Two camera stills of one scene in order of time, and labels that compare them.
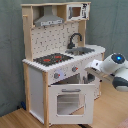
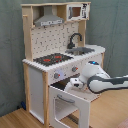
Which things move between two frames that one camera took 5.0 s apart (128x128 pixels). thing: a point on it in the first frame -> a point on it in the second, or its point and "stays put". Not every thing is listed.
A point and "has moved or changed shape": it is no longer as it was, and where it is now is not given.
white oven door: (71, 104) has moved or changed shape
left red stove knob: (56, 75) stays put
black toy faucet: (71, 45) stays put
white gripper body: (96, 68) -> (74, 83)
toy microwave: (75, 12) stays put
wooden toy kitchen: (59, 90) stays put
